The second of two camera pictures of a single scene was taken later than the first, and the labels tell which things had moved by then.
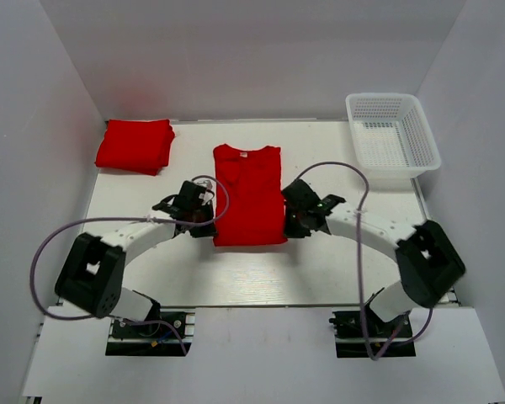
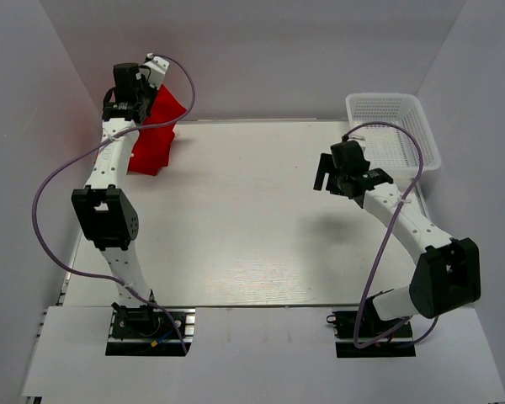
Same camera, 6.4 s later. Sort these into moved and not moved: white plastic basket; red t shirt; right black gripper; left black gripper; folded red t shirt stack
Moved: left black gripper; red t shirt; right black gripper
Not moved: folded red t shirt stack; white plastic basket
